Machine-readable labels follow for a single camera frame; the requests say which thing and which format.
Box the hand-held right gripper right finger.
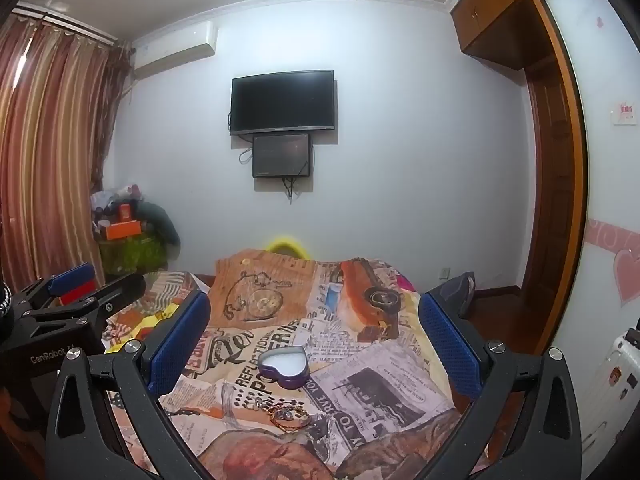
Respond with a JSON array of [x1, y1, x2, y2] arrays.
[[419, 290, 584, 480]]

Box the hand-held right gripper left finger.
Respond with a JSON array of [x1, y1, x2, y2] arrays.
[[44, 290, 211, 480]]

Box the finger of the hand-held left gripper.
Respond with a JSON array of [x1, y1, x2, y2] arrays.
[[11, 262, 99, 314], [22, 273, 147, 332]]

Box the purple heart-shaped tin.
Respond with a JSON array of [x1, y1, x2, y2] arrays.
[[257, 346, 310, 390]]

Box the braided red gold bracelet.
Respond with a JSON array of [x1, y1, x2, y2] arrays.
[[269, 404, 312, 431]]

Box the cartoon printed bedsheet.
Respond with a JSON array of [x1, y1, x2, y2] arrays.
[[102, 270, 211, 356]]

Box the orange box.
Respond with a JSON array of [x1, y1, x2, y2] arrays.
[[102, 220, 142, 241]]

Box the dark teal bag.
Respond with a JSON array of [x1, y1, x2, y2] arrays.
[[139, 202, 181, 252]]

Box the white plastic bags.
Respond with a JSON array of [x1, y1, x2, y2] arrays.
[[90, 184, 143, 212]]

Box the newspaper printed blanket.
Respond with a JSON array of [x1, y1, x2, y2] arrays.
[[100, 257, 501, 480]]

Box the striped brown curtain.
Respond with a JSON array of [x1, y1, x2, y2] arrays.
[[0, 7, 133, 296]]

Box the white suitcase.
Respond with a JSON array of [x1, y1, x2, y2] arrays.
[[582, 320, 640, 461]]

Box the wooden door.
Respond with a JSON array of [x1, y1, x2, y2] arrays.
[[524, 0, 589, 356]]

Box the small black monitor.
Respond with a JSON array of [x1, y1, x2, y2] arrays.
[[251, 132, 314, 179]]

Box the white air conditioner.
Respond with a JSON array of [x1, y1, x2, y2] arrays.
[[132, 21, 219, 81]]

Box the wooden overhead cabinet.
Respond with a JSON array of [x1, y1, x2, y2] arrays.
[[450, 0, 572, 61]]

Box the pink wall border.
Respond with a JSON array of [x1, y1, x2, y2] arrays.
[[585, 217, 640, 252]]

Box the pink heart wall sticker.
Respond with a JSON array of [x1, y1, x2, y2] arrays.
[[614, 247, 640, 307]]

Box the black monitor cable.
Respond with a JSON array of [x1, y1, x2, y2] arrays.
[[282, 175, 308, 204]]

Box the black wall television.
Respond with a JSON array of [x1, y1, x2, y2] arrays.
[[230, 70, 336, 136]]

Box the dark curtain rail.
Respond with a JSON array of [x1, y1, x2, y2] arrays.
[[15, 4, 122, 45]]

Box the white wall plate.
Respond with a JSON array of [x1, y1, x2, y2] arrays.
[[611, 102, 638, 125]]

